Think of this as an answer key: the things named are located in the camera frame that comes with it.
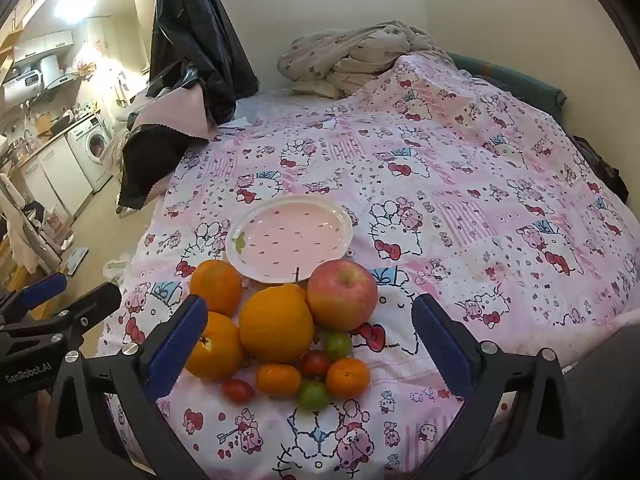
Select small mandarin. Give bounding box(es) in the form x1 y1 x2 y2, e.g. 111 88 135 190
326 357 372 400
256 363 303 398

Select red apple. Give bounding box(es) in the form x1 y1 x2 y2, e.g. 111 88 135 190
306 259 379 333

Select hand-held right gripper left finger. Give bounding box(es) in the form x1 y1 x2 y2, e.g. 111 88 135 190
42 295 211 480

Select dark cloth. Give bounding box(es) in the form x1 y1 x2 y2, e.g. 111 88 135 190
570 135 630 206

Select white washing machine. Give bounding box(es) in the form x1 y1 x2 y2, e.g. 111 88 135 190
66 112 115 193

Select crumpled beige quilt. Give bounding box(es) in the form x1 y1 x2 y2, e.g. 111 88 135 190
276 20 456 100

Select blue flat box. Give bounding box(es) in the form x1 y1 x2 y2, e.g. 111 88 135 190
62 247 88 276

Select white water heater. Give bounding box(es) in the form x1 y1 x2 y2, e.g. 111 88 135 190
2 67 46 106

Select white wall cabinets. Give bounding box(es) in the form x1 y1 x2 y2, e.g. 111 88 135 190
12 29 76 63

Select person's dark trouser leg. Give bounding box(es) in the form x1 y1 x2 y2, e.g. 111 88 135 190
562 322 640 480

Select pink strawberry-print plate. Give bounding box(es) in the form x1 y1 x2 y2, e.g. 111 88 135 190
225 196 355 285

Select white hanging garment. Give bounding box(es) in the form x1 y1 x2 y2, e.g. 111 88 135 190
0 172 41 273

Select red tomato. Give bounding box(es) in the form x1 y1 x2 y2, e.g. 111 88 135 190
221 378 255 404
300 349 331 378

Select beige hanging cloth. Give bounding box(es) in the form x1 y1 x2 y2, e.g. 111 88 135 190
102 125 126 171

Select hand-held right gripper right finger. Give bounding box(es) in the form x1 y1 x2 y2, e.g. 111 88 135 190
411 292 586 480

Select round orange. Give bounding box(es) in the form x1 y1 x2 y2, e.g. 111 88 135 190
185 311 245 381
189 259 244 318

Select teal bed frame edge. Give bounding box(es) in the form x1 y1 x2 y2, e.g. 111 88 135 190
445 51 568 111

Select white plastic bag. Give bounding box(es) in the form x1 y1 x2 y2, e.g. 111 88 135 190
102 257 132 281

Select large bumpy orange with stem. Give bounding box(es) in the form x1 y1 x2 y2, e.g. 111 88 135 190
238 282 315 365

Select green tomato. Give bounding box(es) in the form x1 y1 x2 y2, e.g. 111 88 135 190
324 331 353 360
298 380 331 411

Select pink cartoon-print blanket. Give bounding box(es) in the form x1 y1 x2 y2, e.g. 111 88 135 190
97 52 640 480

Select white base cabinets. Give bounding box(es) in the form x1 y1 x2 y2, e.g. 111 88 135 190
20 135 93 218

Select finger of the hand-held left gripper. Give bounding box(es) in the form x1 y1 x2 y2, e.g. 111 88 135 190
0 282 123 357
0 272 68 331

